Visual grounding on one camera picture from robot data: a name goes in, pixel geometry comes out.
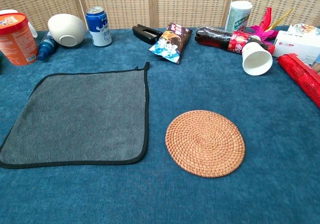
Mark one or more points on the grey and blue cloth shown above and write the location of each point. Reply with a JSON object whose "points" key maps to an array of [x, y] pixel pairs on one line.
{"points": [[75, 116]]}

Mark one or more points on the round woven rattan coaster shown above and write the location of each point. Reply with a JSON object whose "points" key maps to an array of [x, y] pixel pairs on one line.
{"points": [[205, 144]]}

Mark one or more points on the brown chocolate snack packet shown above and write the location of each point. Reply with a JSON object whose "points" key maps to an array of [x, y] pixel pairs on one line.
{"points": [[170, 44]]}

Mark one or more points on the black stapler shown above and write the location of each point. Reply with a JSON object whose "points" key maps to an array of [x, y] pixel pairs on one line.
{"points": [[145, 35]]}

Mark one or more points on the cola bottle with red label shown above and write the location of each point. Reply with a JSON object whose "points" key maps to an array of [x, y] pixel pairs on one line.
{"points": [[212, 37]]}

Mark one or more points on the blue plush table cloth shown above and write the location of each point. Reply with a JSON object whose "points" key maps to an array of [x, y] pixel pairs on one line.
{"points": [[160, 199]]}

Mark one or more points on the blue and white drink can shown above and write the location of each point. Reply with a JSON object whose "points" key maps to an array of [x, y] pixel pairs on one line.
{"points": [[98, 26]]}

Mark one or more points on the woven bamboo folding screen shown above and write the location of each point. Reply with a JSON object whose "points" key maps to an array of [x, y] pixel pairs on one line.
{"points": [[190, 4]]}

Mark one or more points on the white paper cup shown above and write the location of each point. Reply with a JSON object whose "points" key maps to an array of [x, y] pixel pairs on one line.
{"points": [[256, 60]]}

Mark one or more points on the white and green canister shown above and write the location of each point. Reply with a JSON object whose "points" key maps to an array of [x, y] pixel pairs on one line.
{"points": [[238, 15]]}

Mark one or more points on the white ceramic bowl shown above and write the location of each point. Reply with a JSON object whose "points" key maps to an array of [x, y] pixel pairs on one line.
{"points": [[66, 27]]}

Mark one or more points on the colourful feather shuttlecock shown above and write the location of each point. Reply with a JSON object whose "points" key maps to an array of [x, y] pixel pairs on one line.
{"points": [[265, 31]]}

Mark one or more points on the small dark blue bottle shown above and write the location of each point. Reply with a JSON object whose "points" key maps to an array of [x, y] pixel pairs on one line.
{"points": [[46, 46]]}

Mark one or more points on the long red biscuit packet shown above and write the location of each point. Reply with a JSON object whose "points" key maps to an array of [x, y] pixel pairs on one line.
{"points": [[302, 77]]}

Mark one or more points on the white tissue box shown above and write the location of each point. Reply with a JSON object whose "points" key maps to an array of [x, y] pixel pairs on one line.
{"points": [[297, 45]]}

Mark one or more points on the orange instant noodle tub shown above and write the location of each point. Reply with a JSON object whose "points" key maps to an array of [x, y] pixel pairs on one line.
{"points": [[17, 41]]}

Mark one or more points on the white printed snack bag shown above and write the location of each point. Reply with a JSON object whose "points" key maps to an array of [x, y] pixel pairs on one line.
{"points": [[303, 29]]}

